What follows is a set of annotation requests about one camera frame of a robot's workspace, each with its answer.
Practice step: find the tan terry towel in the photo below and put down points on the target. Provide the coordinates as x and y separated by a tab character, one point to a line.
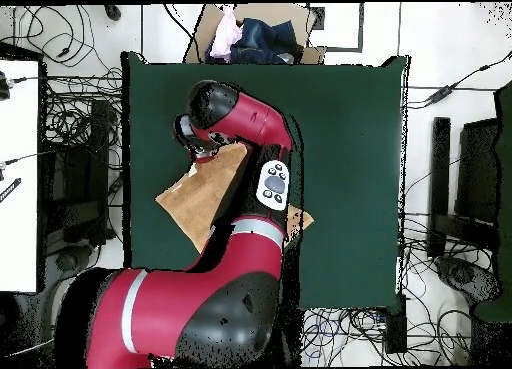
200	197

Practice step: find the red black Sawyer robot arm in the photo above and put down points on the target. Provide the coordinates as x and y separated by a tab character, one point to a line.
180	305

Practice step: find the black flat panel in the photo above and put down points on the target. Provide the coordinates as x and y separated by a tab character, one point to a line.
478	173

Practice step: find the pink garment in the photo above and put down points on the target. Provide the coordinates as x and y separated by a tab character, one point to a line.
226	33

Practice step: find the blue jeans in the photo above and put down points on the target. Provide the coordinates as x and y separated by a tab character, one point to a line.
264	41

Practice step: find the black equipment stand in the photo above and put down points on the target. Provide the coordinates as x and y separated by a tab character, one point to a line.
76	177

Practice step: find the dark green table cloth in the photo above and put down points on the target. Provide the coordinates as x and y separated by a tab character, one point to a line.
348	165

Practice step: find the brown cardboard box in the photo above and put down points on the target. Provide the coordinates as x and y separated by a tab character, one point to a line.
264	13

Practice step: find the small black device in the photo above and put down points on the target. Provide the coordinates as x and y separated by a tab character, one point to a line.
112	12

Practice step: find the grey chair base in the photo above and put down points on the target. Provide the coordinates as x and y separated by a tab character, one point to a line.
67	262

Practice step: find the black label strip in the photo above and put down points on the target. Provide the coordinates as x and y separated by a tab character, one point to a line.
10	190

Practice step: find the white desk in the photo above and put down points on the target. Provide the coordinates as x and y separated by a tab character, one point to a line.
18	225

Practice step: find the black gadget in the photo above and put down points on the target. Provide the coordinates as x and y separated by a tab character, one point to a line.
3	89

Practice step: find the black upright bar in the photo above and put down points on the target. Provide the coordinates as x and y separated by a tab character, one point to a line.
439	177

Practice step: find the black box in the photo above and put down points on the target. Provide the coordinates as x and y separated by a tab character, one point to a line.
396	329

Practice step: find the black chair base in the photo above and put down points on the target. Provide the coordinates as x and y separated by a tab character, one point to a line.
460	275

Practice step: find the dark green draped cloth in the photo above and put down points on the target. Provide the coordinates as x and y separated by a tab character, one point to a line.
506	153

